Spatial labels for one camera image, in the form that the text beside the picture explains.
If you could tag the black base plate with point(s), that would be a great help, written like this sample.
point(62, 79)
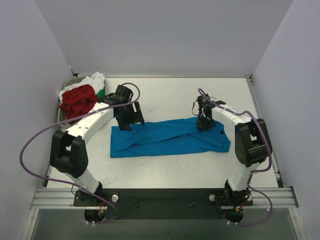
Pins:
point(162, 203)

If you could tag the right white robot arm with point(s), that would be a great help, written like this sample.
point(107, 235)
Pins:
point(252, 145)

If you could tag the aluminium front rail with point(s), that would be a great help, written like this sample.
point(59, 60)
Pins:
point(62, 198)

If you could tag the red t shirt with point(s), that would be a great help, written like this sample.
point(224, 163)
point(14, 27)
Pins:
point(78, 101)

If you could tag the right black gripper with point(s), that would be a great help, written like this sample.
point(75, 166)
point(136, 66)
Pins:
point(204, 120)

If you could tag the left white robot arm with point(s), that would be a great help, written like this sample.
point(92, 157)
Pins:
point(68, 152)

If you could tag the blue t shirt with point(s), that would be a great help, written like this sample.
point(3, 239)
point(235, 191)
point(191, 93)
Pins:
point(169, 137)

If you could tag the white t shirt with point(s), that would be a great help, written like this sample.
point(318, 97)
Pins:
point(96, 81)

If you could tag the green t shirt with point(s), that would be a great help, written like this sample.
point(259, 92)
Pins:
point(101, 93)

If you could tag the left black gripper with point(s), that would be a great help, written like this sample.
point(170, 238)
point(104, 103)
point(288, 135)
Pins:
point(130, 117)

